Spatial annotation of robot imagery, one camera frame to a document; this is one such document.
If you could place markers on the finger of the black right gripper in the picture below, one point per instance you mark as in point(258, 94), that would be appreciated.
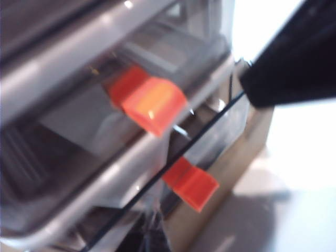
point(294, 52)

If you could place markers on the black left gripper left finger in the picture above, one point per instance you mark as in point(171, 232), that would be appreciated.
point(139, 241)

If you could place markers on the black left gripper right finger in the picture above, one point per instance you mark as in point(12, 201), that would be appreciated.
point(158, 241)

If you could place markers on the white plastic drawer cabinet frame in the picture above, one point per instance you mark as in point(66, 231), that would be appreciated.
point(65, 63)

